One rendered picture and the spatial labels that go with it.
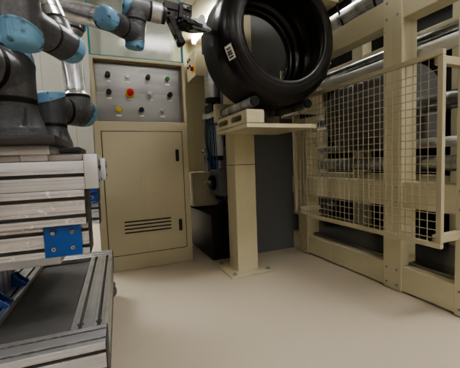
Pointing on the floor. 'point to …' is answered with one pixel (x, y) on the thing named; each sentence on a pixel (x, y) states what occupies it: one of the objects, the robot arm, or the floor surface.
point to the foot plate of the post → (243, 270)
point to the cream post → (242, 191)
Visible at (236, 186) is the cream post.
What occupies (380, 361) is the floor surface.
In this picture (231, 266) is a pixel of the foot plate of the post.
